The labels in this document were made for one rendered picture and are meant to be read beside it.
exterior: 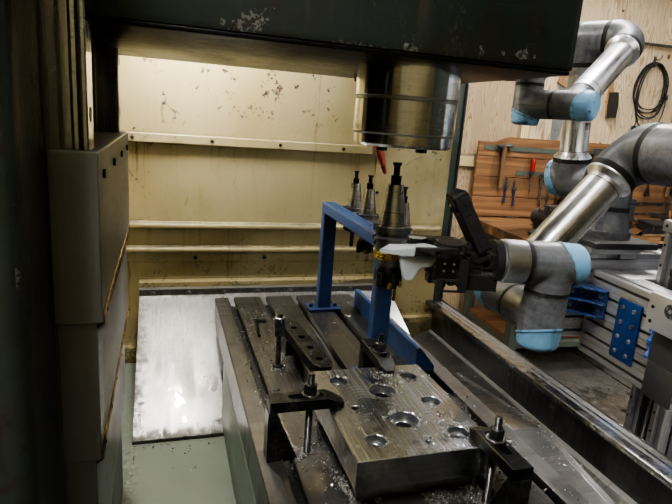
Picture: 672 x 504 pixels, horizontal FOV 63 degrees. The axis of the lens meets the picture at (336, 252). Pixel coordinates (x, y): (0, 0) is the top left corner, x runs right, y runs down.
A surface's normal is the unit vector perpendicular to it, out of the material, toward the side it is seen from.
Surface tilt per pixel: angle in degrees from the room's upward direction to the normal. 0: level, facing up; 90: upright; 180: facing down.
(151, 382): 23
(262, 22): 90
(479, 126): 90
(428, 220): 90
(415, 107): 90
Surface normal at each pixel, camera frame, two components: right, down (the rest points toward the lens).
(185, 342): 0.18, -0.78
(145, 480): 0.07, -0.97
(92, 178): 0.29, 0.25
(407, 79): -0.11, 0.23
